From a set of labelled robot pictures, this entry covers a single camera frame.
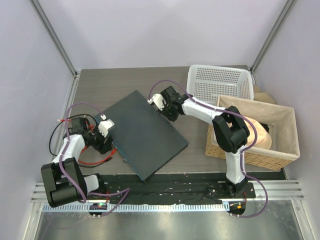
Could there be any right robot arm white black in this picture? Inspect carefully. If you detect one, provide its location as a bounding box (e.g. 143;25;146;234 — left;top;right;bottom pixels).
147;86;250;198

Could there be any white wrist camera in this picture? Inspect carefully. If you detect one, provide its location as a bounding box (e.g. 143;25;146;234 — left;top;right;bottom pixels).
98;114;115;138
147;93;166;111

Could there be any black network cable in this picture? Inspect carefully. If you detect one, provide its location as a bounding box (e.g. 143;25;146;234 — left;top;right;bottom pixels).
48;113;113;169

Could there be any dark network switch box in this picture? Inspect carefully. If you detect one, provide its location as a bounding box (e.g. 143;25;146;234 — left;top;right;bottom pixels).
103;90;189;182

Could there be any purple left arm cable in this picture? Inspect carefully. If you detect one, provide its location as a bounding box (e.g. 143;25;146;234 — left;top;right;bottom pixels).
44;102;131;230

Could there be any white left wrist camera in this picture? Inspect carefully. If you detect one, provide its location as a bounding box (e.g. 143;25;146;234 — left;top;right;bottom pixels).
98;114;115;138

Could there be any wicker basket with fabric liner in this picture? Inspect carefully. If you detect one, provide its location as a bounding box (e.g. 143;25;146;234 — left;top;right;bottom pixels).
204;94;300;171

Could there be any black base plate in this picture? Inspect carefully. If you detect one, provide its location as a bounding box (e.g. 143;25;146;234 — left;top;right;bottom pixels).
47;172;287;201

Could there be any peach hat in basket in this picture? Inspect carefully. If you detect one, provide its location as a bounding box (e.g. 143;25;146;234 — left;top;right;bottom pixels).
244;116;272;150

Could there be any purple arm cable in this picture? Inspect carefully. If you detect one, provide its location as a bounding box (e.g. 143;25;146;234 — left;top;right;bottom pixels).
44;102;131;230
148;79;270;218

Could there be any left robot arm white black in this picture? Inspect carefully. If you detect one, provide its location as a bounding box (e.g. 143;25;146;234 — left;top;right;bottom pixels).
41;115;115;208

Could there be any black cloth in basket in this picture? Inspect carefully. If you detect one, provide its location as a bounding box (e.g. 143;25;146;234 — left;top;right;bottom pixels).
260;122;270;133

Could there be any white perforated plastic basket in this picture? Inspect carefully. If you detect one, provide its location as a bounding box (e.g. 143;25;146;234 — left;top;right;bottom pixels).
186;64;254;105

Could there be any aluminium rail frame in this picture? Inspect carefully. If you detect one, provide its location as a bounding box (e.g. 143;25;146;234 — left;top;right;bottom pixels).
24;174;315;240

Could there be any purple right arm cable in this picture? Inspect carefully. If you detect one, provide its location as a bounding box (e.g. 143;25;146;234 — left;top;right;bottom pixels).
148;79;270;218

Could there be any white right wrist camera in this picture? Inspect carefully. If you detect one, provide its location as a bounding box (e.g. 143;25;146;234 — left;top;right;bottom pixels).
147;93;166;111

